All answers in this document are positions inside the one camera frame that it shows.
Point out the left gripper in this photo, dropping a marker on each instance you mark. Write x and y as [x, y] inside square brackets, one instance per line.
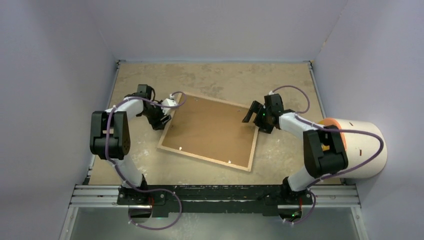
[158, 124]

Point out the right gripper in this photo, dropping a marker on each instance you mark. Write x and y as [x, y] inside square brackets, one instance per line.
[257, 108]

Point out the wooden picture frame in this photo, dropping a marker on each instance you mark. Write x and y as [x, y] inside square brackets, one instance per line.
[198, 157]

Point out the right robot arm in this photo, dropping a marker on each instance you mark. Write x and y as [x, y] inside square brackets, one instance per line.
[323, 147]

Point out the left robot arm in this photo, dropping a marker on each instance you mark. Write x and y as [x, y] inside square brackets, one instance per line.
[110, 138]

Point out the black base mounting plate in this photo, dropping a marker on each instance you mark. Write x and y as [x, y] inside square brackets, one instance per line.
[267, 200]

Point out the white cylinder with orange face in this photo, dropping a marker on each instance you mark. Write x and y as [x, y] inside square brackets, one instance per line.
[360, 147]

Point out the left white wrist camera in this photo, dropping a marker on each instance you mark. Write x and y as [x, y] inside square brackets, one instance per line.
[169, 104]

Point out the aluminium rail frame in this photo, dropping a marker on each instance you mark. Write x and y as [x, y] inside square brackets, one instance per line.
[106, 196]

